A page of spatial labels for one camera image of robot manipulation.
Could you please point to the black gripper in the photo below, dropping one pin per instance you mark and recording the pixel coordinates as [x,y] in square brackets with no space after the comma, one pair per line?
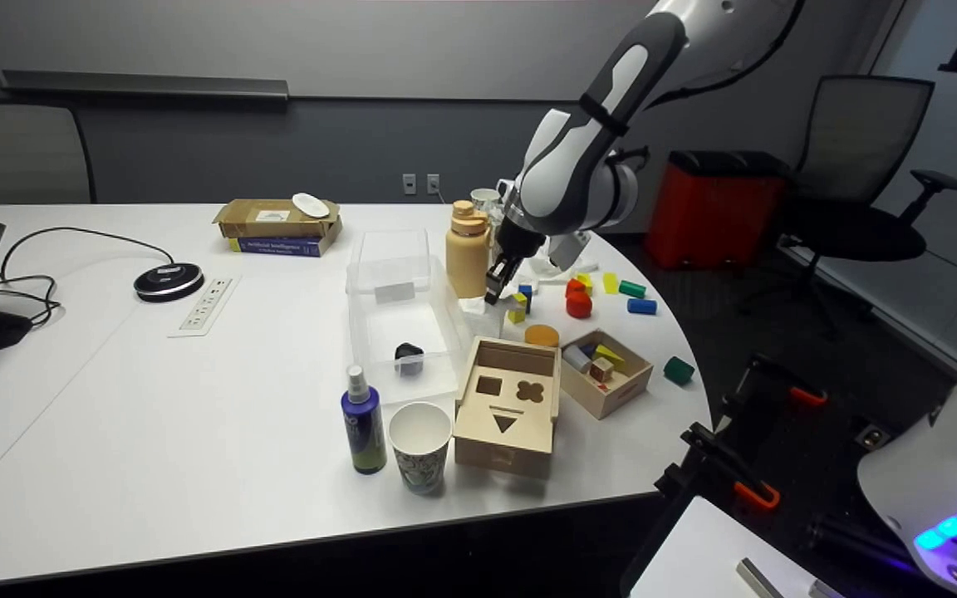
[513,243]

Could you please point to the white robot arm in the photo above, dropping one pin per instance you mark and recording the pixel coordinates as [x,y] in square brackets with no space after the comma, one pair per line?
[584,145]

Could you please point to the small blue cube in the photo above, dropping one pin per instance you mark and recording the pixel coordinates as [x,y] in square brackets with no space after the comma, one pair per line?
[527,292]

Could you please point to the small yellow cube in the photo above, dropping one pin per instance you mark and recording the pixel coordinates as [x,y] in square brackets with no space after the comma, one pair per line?
[516,310]

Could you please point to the tan plastic bottle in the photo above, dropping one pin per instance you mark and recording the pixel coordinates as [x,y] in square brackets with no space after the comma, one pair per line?
[466,249]

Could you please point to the crumpled clear plastic bag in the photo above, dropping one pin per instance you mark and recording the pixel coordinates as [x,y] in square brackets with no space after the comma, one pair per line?
[556,268]

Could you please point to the orange wooden disc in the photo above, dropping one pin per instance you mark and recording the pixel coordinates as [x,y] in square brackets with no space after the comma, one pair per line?
[543,333]

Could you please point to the red cylinder block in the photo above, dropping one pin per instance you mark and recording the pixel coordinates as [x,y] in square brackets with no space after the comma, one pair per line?
[580,300]

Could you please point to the yellow wooden block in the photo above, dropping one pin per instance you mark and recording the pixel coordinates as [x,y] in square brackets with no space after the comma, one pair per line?
[584,277]
[608,281]

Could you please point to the clear plastic container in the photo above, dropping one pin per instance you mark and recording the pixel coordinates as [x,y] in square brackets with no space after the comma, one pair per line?
[400,316]

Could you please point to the white cylinder block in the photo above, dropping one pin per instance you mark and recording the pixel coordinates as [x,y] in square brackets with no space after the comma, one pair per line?
[580,353]

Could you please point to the small black object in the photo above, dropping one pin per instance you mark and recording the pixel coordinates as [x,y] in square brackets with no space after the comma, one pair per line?
[409,353]

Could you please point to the wooden shape sorter box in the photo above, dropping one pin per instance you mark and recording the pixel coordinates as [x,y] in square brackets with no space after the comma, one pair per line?
[508,411]

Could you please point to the yellow square block in tray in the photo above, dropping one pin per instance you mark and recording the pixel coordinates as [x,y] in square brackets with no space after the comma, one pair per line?
[608,357]

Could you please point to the plain wooden cube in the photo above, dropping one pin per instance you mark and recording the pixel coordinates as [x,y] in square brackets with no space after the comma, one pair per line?
[598,372]

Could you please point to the green rectangular block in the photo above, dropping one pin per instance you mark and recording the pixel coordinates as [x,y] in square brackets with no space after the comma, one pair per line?
[631,287]

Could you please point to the blue cylinder block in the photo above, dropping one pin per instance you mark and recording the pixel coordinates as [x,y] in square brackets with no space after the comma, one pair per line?
[642,308]

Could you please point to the wooden block tray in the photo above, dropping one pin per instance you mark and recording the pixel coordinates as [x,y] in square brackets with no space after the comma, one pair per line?
[613,400]

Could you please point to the blue spray bottle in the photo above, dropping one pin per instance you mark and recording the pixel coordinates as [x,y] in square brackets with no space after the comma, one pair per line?
[364,421]

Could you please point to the white tape roll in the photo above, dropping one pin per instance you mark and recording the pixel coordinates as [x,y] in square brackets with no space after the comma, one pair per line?
[311,204]

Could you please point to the short green wooden block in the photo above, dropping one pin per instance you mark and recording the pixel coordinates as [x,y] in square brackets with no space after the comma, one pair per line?
[679,370]

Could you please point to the blue book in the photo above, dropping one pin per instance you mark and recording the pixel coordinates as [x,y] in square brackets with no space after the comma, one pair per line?
[279,248]

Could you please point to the red bin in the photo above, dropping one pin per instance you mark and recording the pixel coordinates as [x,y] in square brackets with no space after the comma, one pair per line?
[713,206]

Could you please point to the white power strip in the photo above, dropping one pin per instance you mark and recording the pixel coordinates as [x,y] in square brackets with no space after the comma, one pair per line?
[205,308]

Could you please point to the whiteboard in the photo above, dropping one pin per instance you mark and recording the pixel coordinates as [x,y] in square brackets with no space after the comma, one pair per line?
[315,44]

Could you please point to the black round puck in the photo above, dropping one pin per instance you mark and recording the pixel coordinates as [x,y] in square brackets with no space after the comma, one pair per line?
[166,281]

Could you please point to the white sheet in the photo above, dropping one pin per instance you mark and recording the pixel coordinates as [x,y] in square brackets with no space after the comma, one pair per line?
[699,554]

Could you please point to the small grey metal bar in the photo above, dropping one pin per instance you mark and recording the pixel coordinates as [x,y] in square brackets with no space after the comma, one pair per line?
[761,575]

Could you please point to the black mesh office chair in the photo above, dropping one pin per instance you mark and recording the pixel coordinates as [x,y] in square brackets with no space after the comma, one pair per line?
[866,133]

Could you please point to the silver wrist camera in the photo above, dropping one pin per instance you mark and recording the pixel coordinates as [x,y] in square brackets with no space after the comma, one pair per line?
[565,249]

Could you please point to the white wall outlet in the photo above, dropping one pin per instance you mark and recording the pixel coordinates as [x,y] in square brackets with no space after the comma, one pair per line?
[409,179]
[432,179]

